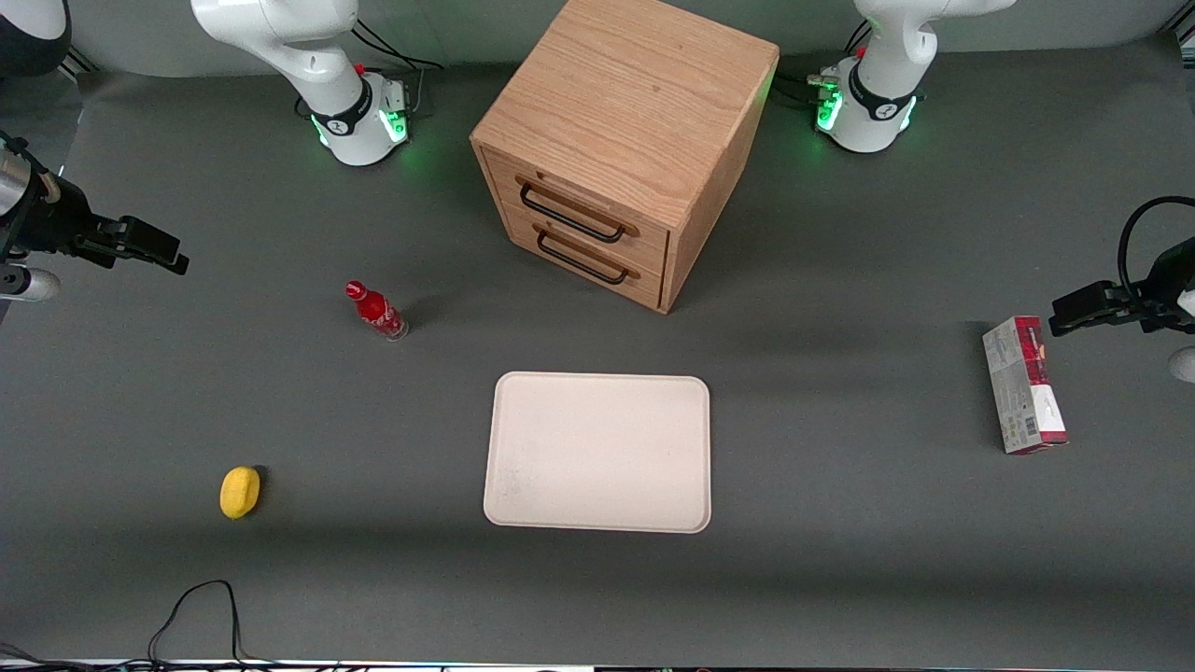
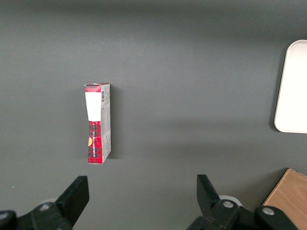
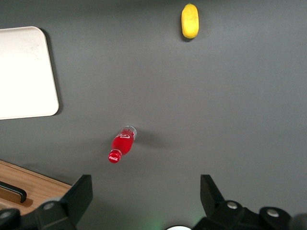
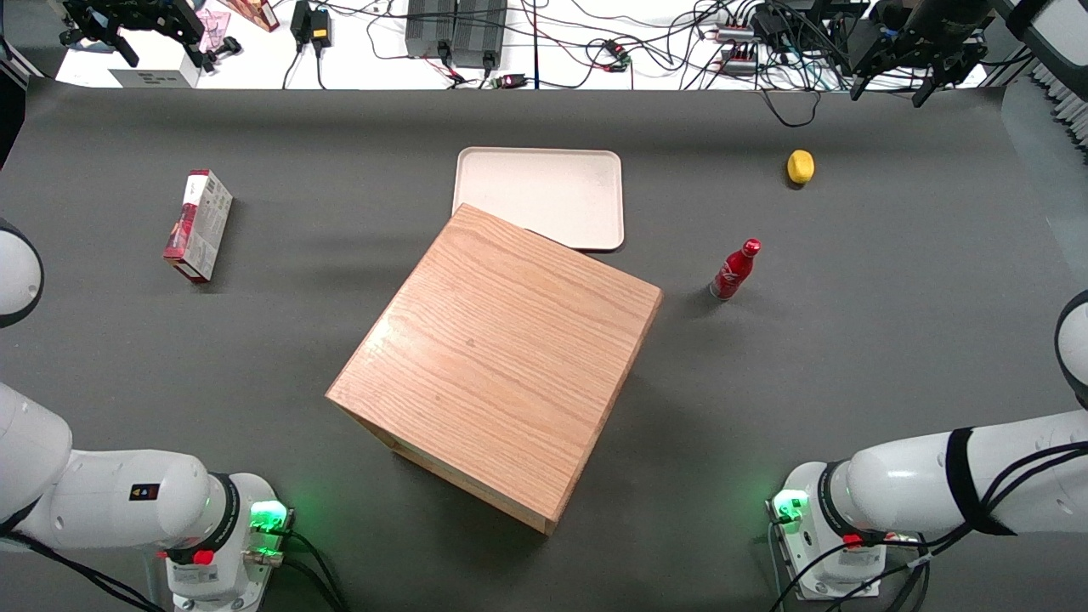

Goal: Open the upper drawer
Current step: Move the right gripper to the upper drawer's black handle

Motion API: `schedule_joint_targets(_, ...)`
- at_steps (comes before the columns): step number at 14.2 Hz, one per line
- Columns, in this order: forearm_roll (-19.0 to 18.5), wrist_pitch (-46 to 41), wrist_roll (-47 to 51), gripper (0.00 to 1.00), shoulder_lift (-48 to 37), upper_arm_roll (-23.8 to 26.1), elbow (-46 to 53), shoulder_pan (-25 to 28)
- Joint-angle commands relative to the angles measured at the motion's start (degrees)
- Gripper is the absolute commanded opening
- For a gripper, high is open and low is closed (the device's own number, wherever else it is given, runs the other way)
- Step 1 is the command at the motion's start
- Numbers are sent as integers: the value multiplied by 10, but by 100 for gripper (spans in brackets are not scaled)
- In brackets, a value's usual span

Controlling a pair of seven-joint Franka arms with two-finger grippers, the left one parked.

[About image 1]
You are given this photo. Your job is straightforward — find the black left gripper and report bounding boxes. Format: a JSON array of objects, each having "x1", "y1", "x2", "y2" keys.
[{"x1": 1048, "y1": 236, "x2": 1195, "y2": 338}]

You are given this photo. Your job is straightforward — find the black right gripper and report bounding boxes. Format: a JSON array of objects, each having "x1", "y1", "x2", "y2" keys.
[{"x1": 11, "y1": 173, "x2": 190, "y2": 276}]

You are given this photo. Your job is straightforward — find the black metal drawer handle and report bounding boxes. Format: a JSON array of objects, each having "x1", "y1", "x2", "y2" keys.
[
  {"x1": 515, "y1": 175, "x2": 642, "y2": 244},
  {"x1": 531, "y1": 221, "x2": 642, "y2": 287}
]

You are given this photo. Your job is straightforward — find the wooden drawer with inside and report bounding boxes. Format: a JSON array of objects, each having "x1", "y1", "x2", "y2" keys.
[{"x1": 481, "y1": 147, "x2": 671, "y2": 274}]

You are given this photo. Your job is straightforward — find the wooden drawer front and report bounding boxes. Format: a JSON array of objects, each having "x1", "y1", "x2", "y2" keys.
[{"x1": 502, "y1": 200, "x2": 670, "y2": 313}]

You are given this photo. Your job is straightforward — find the wooden drawer cabinet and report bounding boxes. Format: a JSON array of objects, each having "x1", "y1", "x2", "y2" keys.
[{"x1": 470, "y1": 0, "x2": 781, "y2": 315}]

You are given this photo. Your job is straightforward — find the grey and red carton box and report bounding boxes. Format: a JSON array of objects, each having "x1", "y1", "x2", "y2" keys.
[{"x1": 981, "y1": 315, "x2": 1071, "y2": 456}]

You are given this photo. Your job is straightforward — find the red soda bottle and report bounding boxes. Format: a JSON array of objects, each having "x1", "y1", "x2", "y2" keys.
[{"x1": 344, "y1": 279, "x2": 410, "y2": 343}]

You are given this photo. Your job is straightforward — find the yellow lemon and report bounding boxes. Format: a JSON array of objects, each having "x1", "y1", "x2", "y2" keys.
[{"x1": 219, "y1": 465, "x2": 262, "y2": 521}]

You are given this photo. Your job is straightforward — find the beige rectangular tray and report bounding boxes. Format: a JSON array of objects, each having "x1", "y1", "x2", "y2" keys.
[{"x1": 483, "y1": 371, "x2": 712, "y2": 535}]

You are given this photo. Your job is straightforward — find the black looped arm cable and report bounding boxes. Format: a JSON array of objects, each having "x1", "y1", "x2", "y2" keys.
[{"x1": 1117, "y1": 195, "x2": 1195, "y2": 301}]

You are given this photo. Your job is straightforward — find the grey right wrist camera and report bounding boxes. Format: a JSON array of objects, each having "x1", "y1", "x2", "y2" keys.
[{"x1": 0, "y1": 265, "x2": 63, "y2": 302}]

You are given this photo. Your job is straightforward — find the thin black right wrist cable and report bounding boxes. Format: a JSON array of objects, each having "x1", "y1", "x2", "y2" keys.
[{"x1": 0, "y1": 131, "x2": 63, "y2": 203}]

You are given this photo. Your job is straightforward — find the black right arm base cables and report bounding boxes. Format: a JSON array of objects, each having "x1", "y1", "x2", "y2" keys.
[{"x1": 295, "y1": 17, "x2": 445, "y2": 120}]

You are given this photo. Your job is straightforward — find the black arm base cables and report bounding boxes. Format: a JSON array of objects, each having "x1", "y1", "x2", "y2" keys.
[
  {"x1": 773, "y1": 19, "x2": 873, "y2": 105},
  {"x1": 295, "y1": 17, "x2": 445, "y2": 120}
]

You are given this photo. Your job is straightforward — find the black left arm base cables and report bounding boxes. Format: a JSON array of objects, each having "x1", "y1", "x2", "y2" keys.
[{"x1": 773, "y1": 19, "x2": 873, "y2": 105}]

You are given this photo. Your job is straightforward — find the black cable on table edge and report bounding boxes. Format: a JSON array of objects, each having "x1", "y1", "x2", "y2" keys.
[{"x1": 0, "y1": 580, "x2": 281, "y2": 672}]

